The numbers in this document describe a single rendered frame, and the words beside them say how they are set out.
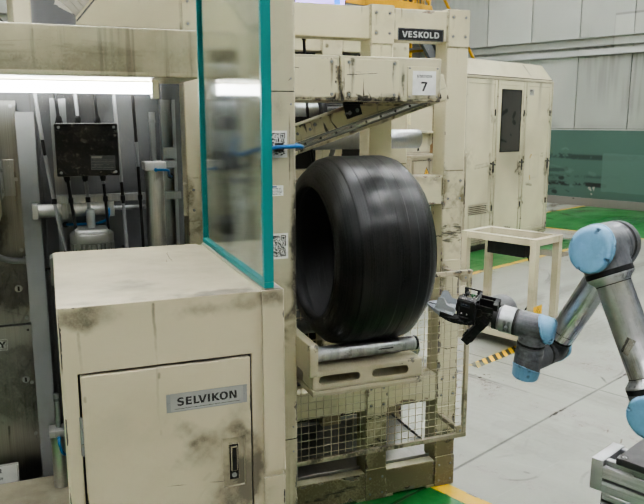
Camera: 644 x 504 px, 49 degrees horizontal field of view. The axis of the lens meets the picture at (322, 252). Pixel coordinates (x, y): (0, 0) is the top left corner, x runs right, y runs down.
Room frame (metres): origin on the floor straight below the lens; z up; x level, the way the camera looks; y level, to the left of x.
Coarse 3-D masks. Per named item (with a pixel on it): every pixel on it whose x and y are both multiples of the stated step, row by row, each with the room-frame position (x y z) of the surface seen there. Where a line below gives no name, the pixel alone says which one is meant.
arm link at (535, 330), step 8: (520, 312) 1.87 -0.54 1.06; (528, 312) 1.87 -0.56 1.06; (520, 320) 1.85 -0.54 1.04; (528, 320) 1.84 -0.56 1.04; (536, 320) 1.84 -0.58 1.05; (544, 320) 1.83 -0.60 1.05; (552, 320) 1.83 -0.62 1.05; (512, 328) 1.86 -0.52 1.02; (520, 328) 1.85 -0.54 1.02; (528, 328) 1.84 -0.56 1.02; (536, 328) 1.83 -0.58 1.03; (544, 328) 1.82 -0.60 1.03; (552, 328) 1.81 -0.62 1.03; (520, 336) 1.86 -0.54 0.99; (528, 336) 1.84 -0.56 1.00; (536, 336) 1.83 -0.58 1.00; (544, 336) 1.82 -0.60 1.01; (552, 336) 1.81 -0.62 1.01; (528, 344) 1.84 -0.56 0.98; (536, 344) 1.83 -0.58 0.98; (544, 344) 1.84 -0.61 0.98
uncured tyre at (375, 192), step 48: (336, 192) 1.97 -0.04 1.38; (384, 192) 1.98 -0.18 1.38; (336, 240) 1.93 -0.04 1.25; (384, 240) 1.90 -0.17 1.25; (432, 240) 1.97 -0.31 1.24; (336, 288) 1.93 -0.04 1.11; (384, 288) 1.90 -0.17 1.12; (432, 288) 2.00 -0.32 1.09; (336, 336) 2.00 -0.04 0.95; (384, 336) 2.04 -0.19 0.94
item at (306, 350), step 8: (296, 336) 2.02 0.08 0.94; (304, 336) 2.00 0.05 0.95; (296, 344) 2.02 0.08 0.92; (304, 344) 1.95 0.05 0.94; (312, 344) 1.92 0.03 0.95; (296, 352) 2.02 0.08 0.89; (304, 352) 1.95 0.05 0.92; (312, 352) 1.91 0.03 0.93; (296, 360) 2.02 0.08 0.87; (304, 360) 1.95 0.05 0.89; (312, 360) 1.91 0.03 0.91; (304, 368) 1.95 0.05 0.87; (312, 368) 1.91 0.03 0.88; (312, 376) 1.91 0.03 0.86
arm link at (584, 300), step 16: (640, 240) 1.76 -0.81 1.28; (576, 288) 1.89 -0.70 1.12; (592, 288) 1.84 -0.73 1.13; (576, 304) 1.87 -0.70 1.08; (592, 304) 1.85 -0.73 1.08; (560, 320) 1.91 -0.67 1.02; (576, 320) 1.88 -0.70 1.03; (560, 336) 1.90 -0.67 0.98; (576, 336) 1.91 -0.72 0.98; (560, 352) 1.92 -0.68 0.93
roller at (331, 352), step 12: (408, 336) 2.09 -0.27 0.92; (324, 348) 1.98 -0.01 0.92; (336, 348) 1.99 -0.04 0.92; (348, 348) 2.00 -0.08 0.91; (360, 348) 2.01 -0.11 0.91; (372, 348) 2.02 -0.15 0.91; (384, 348) 2.04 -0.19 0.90; (396, 348) 2.05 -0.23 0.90; (408, 348) 2.07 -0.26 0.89; (324, 360) 1.97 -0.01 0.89
